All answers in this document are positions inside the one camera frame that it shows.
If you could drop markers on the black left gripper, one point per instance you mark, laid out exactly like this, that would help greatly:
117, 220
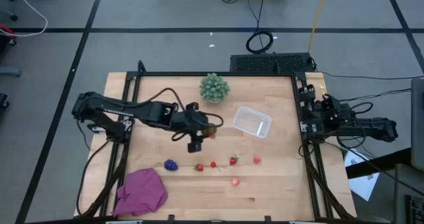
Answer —
192, 121

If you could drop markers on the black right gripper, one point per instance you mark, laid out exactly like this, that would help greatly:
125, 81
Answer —
321, 109

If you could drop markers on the small long-stemmed toy strawberry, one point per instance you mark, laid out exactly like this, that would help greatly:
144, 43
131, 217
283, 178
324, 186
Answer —
212, 136

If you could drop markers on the red toy strawberry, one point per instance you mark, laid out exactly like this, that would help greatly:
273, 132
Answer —
234, 160
198, 167

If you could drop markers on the red toy cherry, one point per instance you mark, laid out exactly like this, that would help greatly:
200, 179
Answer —
213, 164

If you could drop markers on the purple toy grapes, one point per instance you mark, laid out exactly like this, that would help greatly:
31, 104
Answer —
171, 165

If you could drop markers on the light pink toy lychee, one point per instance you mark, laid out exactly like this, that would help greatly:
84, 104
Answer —
235, 181

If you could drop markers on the dark pink toy lychee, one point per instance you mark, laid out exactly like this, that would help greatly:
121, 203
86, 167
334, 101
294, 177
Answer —
256, 159

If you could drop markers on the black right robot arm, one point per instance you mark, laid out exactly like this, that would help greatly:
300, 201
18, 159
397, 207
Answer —
374, 128

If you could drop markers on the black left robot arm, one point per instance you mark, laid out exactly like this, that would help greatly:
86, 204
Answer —
109, 104

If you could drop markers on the clear plastic tupperware container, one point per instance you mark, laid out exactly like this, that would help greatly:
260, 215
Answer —
251, 121

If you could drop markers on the green potted succulent plant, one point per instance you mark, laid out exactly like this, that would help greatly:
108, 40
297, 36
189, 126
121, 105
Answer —
214, 87

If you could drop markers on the black keyboard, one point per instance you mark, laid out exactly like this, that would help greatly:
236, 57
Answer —
265, 63
415, 209

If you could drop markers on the purple cloth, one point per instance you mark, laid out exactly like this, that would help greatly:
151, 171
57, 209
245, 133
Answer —
142, 192

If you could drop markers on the white paper sheet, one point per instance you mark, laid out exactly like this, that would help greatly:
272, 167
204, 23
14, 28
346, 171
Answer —
362, 181

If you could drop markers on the grey monitor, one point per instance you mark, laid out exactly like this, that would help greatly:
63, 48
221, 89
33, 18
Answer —
418, 124

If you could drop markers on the red object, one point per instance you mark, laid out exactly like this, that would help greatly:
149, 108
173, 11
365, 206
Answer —
6, 30

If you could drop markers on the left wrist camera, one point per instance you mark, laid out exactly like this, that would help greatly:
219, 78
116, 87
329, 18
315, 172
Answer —
194, 147

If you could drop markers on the black metal table frame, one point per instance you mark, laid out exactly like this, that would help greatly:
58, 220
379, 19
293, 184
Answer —
215, 74

